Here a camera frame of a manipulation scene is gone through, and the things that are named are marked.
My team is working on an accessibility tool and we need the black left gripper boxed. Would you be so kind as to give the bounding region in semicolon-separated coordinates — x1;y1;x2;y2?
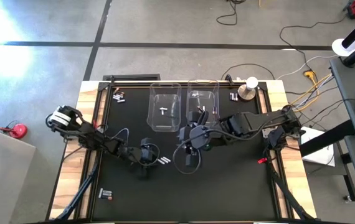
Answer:
121;137;155;180

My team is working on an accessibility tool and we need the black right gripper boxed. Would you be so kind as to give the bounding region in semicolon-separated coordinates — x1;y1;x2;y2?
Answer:
176;110;233;168

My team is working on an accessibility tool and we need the clear plastic bin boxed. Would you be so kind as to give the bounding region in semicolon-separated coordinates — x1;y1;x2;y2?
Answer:
146;82;183;133
186;78;221;125

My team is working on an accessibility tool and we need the white box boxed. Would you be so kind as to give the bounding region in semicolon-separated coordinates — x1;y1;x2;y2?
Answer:
300;126;336;168

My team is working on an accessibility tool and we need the black table beam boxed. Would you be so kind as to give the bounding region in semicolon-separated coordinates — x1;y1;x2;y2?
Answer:
298;119;355;158

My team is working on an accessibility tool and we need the red round-base stand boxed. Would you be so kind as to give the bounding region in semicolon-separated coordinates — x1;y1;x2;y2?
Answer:
0;121;29;140

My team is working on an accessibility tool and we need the grey cabinet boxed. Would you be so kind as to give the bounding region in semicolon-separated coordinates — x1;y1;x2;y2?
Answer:
0;124;37;224

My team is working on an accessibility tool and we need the white-base black column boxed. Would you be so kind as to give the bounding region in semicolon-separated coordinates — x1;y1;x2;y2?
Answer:
331;12;355;68

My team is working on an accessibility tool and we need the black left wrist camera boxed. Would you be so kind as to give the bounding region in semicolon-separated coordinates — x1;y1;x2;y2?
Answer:
140;149;156;167

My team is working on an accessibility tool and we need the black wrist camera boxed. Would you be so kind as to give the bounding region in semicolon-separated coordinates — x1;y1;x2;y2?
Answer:
140;149;156;167
189;125;212;151

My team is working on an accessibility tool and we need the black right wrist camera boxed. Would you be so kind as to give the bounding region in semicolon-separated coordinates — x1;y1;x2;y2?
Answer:
189;125;212;151

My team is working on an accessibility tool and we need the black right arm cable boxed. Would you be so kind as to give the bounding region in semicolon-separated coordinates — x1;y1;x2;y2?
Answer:
172;124;290;175

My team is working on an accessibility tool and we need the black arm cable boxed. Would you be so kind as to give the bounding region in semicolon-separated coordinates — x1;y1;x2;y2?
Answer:
172;124;290;175
102;126;162;169

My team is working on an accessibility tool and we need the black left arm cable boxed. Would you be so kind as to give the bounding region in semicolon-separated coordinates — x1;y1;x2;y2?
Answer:
102;126;162;169

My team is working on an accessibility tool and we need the black aluminium table frame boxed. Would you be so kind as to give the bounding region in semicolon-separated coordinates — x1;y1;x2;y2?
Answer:
88;79;283;224

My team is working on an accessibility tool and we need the black diagonal frame strut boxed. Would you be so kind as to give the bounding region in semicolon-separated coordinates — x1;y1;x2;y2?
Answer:
266;152;315;222
52;155;101;223

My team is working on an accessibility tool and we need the yellow extension cable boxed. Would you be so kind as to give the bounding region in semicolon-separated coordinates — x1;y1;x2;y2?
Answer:
289;70;334;113

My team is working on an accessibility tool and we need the white cable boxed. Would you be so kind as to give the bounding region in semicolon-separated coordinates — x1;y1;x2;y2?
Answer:
275;55;339;81

